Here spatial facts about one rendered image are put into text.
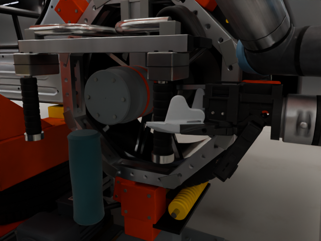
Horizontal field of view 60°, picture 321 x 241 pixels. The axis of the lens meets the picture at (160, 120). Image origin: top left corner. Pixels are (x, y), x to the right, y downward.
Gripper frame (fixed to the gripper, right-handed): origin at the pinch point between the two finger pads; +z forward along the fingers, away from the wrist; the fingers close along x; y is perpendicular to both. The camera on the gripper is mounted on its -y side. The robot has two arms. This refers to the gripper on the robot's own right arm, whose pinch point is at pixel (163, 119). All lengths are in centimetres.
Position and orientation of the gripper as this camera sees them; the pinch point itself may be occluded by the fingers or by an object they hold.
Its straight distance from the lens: 51.7
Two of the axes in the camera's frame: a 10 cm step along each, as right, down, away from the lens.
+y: 0.0, -9.8, -2.2
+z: -9.1, -0.9, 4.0
